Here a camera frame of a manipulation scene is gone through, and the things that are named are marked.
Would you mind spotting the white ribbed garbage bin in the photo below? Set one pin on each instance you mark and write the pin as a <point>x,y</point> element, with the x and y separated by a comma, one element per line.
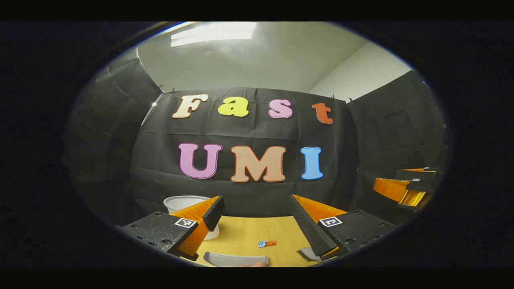
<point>180,202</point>

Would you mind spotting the ceiling light panel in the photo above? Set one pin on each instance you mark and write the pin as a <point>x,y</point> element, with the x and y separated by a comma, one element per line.
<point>213,33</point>

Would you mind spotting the grey plastic dustpan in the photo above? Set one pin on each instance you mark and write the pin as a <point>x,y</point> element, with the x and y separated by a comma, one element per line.
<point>229,260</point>

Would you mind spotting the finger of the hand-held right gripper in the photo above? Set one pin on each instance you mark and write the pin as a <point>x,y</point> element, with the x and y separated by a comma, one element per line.
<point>389,189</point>
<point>417,176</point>

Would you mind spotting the orange paper trash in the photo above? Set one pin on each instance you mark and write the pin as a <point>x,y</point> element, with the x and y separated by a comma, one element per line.
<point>271,243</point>

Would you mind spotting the wooden desktop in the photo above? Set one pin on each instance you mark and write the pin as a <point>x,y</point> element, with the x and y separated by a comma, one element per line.
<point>249,230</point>

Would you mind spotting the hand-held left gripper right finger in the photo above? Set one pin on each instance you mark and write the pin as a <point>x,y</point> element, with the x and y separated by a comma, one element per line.
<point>309,226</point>

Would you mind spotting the small grey broom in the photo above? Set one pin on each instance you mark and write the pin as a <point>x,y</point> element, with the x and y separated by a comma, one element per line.
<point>308,253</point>

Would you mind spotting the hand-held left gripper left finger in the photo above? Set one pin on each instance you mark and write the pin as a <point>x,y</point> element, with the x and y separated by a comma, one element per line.
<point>213,212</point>

